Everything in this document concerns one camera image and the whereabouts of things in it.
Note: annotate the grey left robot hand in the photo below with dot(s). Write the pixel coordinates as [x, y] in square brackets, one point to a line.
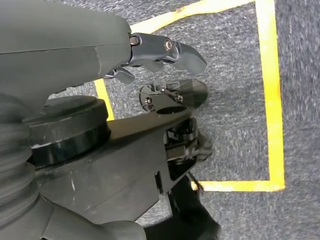
[62, 49]

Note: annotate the black robot right foot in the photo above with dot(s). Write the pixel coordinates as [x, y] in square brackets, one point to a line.
[187, 218]

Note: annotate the yellow floor tape marking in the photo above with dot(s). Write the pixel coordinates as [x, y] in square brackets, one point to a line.
[272, 99]

